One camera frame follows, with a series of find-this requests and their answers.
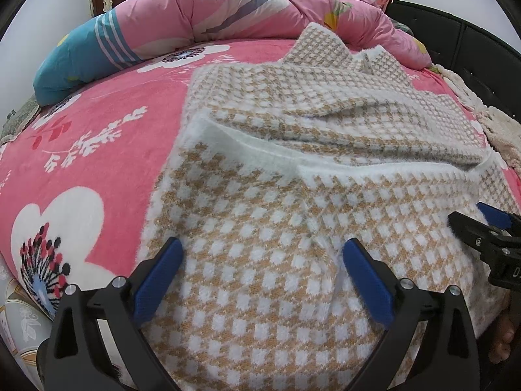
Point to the black padded headboard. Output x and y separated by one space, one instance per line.
447 28

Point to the person's right hand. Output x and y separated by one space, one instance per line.
504 334

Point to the cream fluffy cloth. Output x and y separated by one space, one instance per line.
500 130

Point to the pink floral bed sheet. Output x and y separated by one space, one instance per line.
101 150

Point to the green patterned cloth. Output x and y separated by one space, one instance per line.
20 118

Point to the beige houndstooth knit coat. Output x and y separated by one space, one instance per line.
252 228

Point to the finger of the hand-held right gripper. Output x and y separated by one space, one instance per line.
468 230
494 218

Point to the pink and blue quilt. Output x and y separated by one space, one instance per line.
183 12

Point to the plaid cloth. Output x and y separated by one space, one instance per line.
403 27

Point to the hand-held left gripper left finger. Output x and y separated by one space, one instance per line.
160 277

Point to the grey floral mattress cover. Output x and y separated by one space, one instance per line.
24 321

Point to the small cream hanging item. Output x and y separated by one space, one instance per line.
108 2

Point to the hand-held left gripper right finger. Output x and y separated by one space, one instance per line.
366 281

